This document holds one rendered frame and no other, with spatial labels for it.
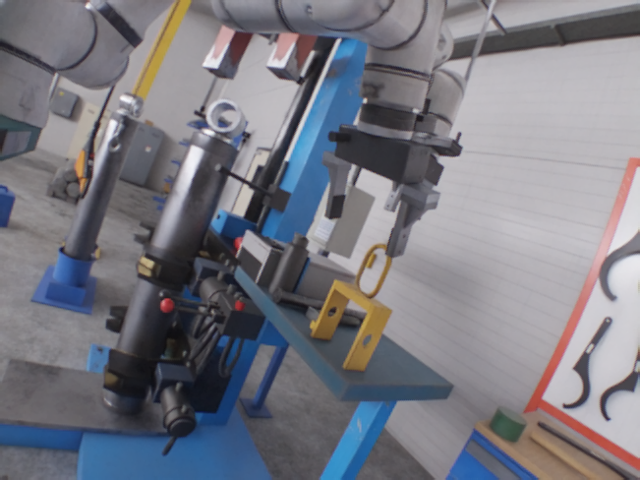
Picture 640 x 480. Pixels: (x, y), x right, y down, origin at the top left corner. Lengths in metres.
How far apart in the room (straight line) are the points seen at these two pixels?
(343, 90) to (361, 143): 1.21
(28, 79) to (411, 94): 0.63
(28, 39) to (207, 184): 0.90
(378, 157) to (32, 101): 0.60
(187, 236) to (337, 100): 0.91
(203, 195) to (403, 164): 1.09
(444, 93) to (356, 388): 0.66
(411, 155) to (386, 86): 0.09
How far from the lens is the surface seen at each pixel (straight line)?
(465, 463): 1.31
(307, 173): 1.58
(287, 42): 1.46
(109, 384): 1.50
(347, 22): 0.33
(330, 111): 1.64
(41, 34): 0.75
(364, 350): 0.78
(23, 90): 0.73
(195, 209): 1.43
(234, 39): 1.72
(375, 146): 0.46
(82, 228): 2.80
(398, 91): 0.44
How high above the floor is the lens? 1.34
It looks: 3 degrees down
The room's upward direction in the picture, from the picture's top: 23 degrees clockwise
